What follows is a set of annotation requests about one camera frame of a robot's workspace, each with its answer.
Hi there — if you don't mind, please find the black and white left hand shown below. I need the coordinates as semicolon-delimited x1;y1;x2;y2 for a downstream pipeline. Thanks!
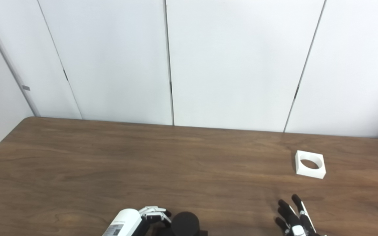
102;206;172;236

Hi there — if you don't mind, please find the black and white right hand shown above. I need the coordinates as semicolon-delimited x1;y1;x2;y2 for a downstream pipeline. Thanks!
275;194;327;236

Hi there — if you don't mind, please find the white square piece with hole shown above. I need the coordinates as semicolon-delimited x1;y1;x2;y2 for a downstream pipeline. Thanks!
295;150;326;179

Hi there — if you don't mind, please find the black peg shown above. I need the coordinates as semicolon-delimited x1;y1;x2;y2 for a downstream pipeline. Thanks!
153;211;208;236

